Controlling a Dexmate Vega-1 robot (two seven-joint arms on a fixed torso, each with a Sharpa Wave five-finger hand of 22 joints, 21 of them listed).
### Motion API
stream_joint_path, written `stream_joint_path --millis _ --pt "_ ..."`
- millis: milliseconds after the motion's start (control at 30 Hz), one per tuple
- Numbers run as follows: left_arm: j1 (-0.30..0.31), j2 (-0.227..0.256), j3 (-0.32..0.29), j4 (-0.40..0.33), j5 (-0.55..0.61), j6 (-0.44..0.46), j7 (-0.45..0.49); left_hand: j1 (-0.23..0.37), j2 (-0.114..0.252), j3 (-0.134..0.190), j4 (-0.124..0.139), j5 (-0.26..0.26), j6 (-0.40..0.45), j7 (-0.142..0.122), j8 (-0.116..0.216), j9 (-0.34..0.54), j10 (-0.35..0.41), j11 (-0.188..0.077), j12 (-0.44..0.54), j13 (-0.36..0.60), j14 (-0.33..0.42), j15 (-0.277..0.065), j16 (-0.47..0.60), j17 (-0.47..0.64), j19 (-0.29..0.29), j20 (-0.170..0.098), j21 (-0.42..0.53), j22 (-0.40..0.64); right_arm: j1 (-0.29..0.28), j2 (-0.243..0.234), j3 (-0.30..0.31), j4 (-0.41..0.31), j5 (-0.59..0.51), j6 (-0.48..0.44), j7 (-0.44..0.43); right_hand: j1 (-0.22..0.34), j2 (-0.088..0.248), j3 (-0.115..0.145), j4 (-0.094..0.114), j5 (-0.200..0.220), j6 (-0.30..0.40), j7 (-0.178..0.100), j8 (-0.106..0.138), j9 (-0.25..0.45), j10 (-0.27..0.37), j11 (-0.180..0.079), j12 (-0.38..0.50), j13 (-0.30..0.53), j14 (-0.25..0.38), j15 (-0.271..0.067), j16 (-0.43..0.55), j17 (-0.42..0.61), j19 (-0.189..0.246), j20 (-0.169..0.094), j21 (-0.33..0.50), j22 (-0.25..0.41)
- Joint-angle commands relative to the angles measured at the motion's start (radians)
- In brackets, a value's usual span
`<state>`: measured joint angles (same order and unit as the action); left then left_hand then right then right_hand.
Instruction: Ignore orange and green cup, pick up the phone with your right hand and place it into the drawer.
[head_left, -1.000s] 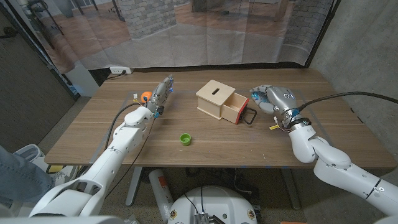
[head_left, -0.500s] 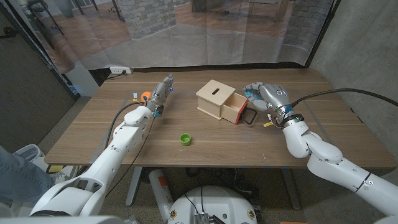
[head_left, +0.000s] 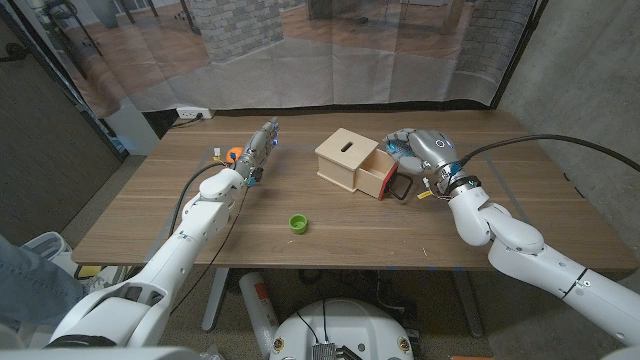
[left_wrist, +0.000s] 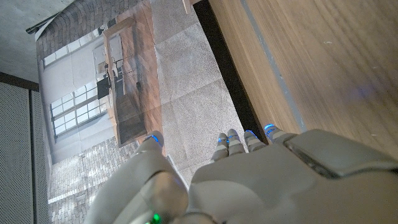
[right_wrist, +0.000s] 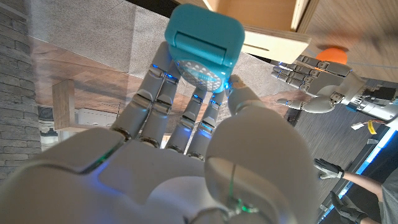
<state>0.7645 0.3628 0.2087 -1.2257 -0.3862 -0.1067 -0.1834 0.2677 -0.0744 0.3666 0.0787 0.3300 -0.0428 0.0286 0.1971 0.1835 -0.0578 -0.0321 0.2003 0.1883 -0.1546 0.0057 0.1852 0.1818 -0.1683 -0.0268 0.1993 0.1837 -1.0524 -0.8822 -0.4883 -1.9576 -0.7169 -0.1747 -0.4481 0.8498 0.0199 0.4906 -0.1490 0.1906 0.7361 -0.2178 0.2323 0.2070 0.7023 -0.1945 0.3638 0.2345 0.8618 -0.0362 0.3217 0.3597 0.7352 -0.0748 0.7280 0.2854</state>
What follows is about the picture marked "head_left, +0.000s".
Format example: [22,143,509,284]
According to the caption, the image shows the person's leg in jeans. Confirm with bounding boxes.
[0,234,86,331]

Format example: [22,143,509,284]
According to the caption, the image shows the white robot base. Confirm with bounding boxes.
[269,298,415,360]

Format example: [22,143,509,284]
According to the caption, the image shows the white power strip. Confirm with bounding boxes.
[175,106,216,120]

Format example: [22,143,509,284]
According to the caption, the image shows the white cylinder with orange label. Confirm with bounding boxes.
[238,271,280,359]

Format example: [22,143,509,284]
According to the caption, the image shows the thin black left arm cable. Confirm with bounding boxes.
[168,187,250,317]

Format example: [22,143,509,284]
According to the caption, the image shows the black backdrop frame pole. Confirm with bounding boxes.
[0,0,127,161]
[489,0,549,110]

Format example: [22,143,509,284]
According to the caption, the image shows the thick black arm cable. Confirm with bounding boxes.
[459,133,640,174]
[168,160,231,239]

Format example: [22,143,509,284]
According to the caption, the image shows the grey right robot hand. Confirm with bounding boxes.
[382,128,481,197]

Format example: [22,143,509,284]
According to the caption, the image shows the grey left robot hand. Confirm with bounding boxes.
[232,118,280,187]

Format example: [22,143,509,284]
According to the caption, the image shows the wooden drawer with red front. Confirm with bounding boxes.
[355,148,415,202]

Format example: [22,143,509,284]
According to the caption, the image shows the grey table leg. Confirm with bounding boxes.
[452,269,484,339]
[201,267,230,333]

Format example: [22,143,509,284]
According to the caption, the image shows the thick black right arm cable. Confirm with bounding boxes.
[459,133,640,174]

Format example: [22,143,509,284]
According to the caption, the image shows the green cup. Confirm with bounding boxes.
[288,213,309,235]

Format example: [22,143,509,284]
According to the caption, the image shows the wooden box with slot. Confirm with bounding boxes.
[314,127,380,194]

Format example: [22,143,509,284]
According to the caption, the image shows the wooden table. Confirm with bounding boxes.
[143,143,522,265]

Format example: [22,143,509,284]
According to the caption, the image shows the printed backdrop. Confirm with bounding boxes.
[9,0,546,119]

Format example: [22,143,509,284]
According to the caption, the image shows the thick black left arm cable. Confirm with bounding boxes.
[168,160,231,239]

